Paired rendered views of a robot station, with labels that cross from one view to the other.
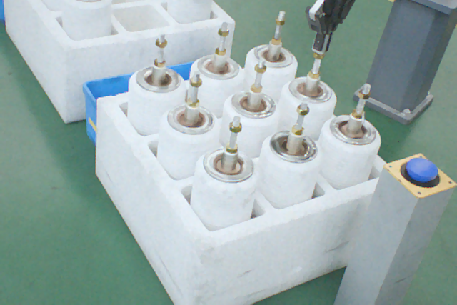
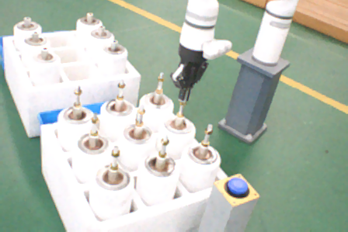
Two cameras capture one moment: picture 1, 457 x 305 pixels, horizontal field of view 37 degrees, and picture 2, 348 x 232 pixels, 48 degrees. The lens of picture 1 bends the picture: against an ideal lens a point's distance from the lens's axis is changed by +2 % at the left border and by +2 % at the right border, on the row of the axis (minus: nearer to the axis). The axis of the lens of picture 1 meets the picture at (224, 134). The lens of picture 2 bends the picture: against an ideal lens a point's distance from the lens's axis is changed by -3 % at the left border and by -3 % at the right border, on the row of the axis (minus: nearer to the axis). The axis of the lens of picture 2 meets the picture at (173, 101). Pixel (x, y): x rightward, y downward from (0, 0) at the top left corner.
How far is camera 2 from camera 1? 0.17 m
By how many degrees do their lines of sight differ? 4
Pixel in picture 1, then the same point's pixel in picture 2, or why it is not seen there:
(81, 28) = (39, 79)
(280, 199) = (150, 199)
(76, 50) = (35, 92)
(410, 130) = (251, 147)
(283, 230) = (150, 221)
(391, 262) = not seen: outside the picture
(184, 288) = not seen: outside the picture
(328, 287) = not seen: outside the picture
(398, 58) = (243, 102)
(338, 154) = (191, 170)
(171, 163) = (79, 172)
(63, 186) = (21, 180)
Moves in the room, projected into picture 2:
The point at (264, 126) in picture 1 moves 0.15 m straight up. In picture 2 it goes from (143, 150) to (151, 98)
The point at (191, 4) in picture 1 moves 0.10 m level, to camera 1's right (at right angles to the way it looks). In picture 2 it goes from (112, 64) to (141, 70)
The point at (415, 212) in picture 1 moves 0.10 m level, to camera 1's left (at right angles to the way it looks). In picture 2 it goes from (231, 214) to (182, 205)
